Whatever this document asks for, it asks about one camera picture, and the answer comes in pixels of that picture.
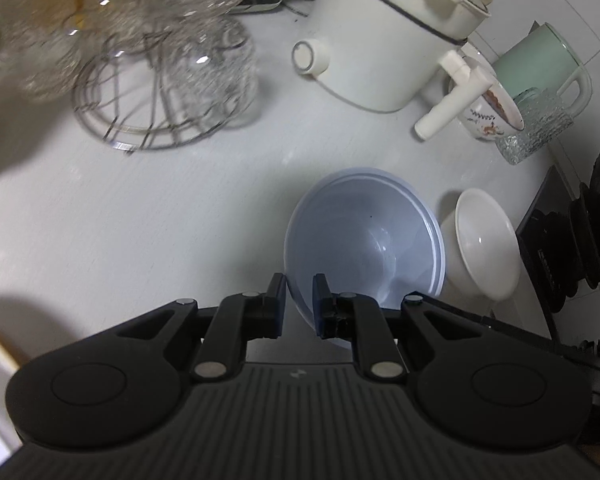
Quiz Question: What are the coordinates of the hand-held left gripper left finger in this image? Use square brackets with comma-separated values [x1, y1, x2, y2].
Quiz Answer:
[112, 272, 287, 381]

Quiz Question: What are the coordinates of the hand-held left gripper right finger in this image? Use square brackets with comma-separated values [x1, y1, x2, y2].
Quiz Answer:
[312, 273, 486, 381]

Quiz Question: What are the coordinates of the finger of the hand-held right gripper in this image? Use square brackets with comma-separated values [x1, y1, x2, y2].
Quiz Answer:
[482, 322, 588, 368]

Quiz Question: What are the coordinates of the pale blue plastic bowl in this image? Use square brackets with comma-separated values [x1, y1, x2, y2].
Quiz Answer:
[284, 167, 447, 351]

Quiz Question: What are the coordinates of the black gas stove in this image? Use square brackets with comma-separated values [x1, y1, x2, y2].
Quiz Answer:
[515, 140, 600, 351]

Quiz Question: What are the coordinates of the white ceramic bowl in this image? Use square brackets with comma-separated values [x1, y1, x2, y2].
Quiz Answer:
[439, 188, 522, 303]

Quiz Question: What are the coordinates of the textured glass cup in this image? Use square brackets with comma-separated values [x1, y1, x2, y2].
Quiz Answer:
[495, 87, 576, 166]

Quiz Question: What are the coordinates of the floral ceramic mug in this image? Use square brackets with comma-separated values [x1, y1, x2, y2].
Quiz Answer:
[457, 55, 526, 141]

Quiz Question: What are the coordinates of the white electric cooking pot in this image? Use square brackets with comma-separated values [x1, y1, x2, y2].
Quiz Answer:
[291, 0, 496, 140]

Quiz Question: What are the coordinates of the light green electric kettle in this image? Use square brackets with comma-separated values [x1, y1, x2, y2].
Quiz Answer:
[490, 22, 593, 126]

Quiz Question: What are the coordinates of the metal wire cup rack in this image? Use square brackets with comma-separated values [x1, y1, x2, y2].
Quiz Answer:
[72, 25, 258, 153]

